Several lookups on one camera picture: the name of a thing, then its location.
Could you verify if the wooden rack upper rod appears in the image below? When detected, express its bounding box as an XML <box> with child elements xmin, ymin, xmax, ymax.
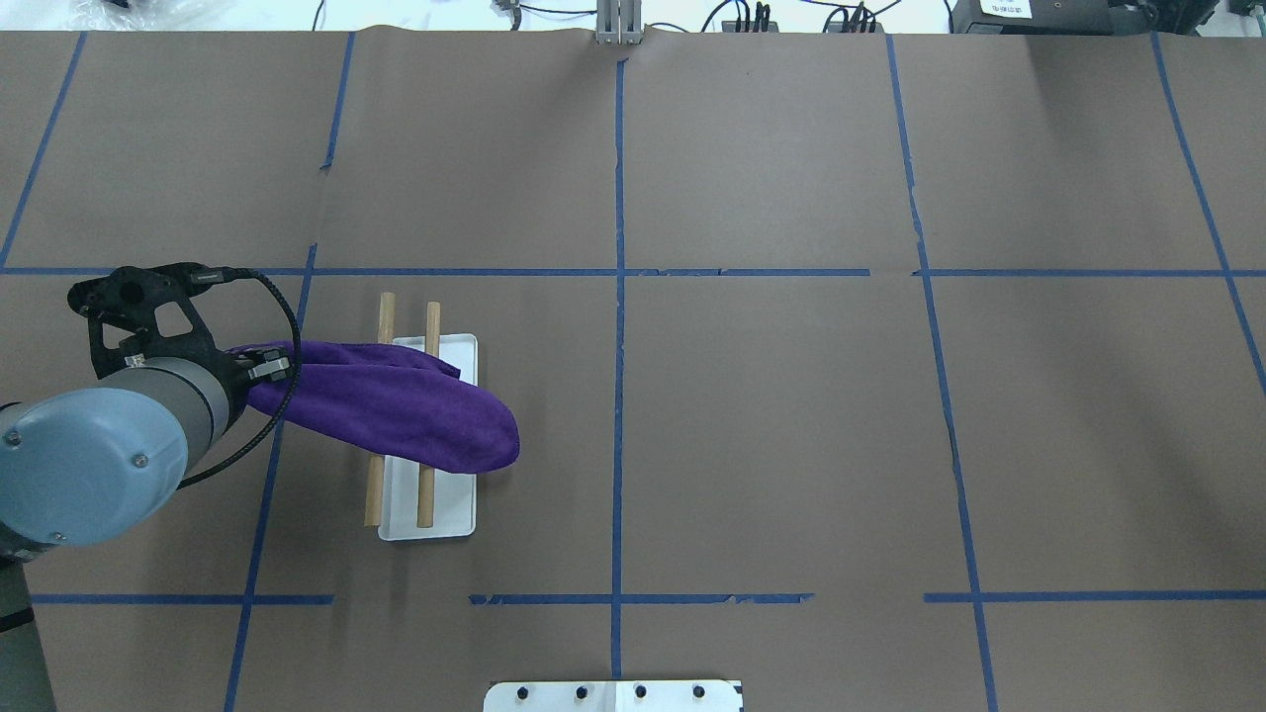
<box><xmin>363</xmin><ymin>291</ymin><xmax>398</xmax><ymax>528</ymax></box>

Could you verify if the white rack base tray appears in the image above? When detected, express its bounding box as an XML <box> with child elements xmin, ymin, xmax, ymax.
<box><xmin>377</xmin><ymin>333</ymin><xmax>479</xmax><ymax>542</ymax></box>

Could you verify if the wooden rack lower rod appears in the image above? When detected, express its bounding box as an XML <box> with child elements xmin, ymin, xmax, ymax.
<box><xmin>415</xmin><ymin>302</ymin><xmax>442</xmax><ymax>528</ymax></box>

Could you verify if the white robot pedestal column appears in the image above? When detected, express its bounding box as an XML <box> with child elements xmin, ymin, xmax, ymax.
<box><xmin>484</xmin><ymin>679</ymin><xmax>744</xmax><ymax>711</ymax></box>

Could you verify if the black power box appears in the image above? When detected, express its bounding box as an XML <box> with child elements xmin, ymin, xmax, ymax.
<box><xmin>950</xmin><ymin>1</ymin><xmax>1220</xmax><ymax>37</ymax></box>

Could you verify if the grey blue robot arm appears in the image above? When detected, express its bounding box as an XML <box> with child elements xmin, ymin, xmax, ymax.
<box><xmin>1</xmin><ymin>347</ymin><xmax>299</xmax><ymax>711</ymax></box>

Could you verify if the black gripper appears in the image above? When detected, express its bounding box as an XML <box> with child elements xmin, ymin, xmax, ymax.
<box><xmin>229</xmin><ymin>346</ymin><xmax>294</xmax><ymax>389</ymax></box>

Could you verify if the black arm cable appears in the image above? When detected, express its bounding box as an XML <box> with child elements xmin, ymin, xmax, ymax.
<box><xmin>179</xmin><ymin>269</ymin><xmax>303</xmax><ymax>489</ymax></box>

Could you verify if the aluminium frame post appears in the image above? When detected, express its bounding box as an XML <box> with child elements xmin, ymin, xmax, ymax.
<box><xmin>595</xmin><ymin>0</ymin><xmax>644</xmax><ymax>46</ymax></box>

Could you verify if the wooden rack rod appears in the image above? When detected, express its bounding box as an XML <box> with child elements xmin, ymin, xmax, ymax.
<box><xmin>415</xmin><ymin>302</ymin><xmax>442</xmax><ymax>528</ymax></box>
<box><xmin>363</xmin><ymin>291</ymin><xmax>398</xmax><ymax>528</ymax></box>

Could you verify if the purple towel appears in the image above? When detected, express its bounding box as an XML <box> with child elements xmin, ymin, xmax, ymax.
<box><xmin>282</xmin><ymin>341</ymin><xmax>520</xmax><ymax>474</ymax></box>

